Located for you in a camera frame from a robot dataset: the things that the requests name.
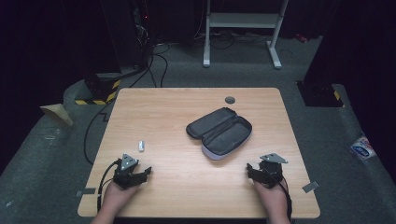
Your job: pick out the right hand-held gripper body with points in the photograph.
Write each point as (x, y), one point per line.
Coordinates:
(271, 172)

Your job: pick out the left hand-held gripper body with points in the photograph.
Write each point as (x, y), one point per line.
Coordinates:
(125, 174)

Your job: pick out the small white eraser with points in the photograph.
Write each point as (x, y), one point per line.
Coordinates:
(141, 146)

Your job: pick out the grey pencil case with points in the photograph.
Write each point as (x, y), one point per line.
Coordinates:
(219, 133)

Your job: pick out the person's left hand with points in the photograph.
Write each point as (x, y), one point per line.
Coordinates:
(118, 194)

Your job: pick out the person's right hand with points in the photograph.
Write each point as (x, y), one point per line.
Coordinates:
(272, 199)

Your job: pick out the grey tape strip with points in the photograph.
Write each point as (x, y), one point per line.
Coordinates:
(86, 192)
(310, 186)

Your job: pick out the grey round table grommet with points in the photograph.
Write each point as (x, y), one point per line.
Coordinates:
(230, 100)

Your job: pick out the yellow-black striped stand base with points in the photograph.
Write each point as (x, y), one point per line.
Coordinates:
(98, 91)
(320, 95)

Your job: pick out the beige cardboard piece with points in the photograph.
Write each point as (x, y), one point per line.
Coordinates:
(57, 112)

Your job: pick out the white and blue plastic packet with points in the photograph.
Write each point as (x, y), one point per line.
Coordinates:
(362, 147)

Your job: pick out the small red object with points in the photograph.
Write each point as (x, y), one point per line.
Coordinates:
(301, 38)

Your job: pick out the dark equipment rack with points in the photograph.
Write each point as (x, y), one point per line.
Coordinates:
(130, 31)

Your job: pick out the white metal stand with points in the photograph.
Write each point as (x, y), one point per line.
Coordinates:
(243, 20)

